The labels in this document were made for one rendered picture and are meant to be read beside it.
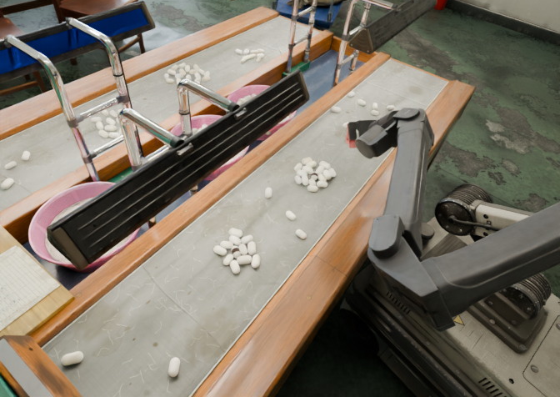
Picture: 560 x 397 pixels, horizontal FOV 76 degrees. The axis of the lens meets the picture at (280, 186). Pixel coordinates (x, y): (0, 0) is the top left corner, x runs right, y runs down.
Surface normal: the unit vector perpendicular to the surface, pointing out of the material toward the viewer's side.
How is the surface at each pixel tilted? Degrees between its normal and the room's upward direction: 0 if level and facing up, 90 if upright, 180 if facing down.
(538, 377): 0
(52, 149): 0
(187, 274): 0
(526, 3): 89
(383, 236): 38
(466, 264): 30
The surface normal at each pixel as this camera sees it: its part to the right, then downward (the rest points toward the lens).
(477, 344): 0.09, -0.68
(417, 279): -0.50, -0.74
